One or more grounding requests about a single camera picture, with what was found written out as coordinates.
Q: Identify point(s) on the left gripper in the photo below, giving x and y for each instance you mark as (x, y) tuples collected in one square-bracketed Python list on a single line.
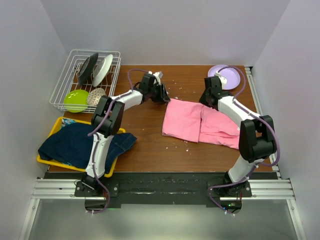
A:
[(163, 95)]

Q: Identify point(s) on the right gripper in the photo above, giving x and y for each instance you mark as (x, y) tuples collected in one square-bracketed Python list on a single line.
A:
[(202, 100)]

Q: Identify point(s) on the pink t-shirt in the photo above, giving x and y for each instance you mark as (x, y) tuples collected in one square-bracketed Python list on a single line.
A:
[(195, 122)]

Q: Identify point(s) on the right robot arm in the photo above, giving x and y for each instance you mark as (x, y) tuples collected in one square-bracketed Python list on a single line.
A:
[(257, 139)]

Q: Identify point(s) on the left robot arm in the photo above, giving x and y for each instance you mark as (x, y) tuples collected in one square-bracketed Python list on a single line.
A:
[(107, 120)]

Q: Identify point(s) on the lilac plastic plate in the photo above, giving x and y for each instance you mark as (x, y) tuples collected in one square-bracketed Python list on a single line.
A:
[(231, 74)]

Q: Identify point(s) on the white plate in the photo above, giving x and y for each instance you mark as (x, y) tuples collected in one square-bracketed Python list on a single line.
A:
[(101, 70)]

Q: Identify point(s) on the patterned ceramic cup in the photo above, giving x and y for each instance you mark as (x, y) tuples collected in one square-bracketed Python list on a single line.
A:
[(94, 96)]

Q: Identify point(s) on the green plastic bowl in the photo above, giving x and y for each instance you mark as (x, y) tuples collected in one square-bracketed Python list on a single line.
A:
[(76, 101)]

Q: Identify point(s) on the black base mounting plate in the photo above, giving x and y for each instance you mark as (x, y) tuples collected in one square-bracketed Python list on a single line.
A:
[(162, 188)]

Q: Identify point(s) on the blue patterned cloth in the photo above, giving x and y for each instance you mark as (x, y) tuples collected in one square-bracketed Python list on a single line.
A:
[(67, 121)]

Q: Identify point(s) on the dark blue denim jeans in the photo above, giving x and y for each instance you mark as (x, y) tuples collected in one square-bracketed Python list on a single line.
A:
[(72, 146)]

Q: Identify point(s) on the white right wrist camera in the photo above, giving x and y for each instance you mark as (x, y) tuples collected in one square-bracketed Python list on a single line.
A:
[(222, 79)]

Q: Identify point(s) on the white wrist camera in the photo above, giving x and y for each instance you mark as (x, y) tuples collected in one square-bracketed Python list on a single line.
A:
[(158, 75), (222, 79)]

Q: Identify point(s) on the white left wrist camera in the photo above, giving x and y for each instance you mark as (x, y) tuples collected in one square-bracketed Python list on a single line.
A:
[(158, 75)]

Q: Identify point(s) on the white wire dish rack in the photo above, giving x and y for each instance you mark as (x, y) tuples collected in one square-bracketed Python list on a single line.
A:
[(76, 80)]

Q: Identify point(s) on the aluminium frame rail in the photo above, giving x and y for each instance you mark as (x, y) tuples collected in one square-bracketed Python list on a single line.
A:
[(64, 189)]

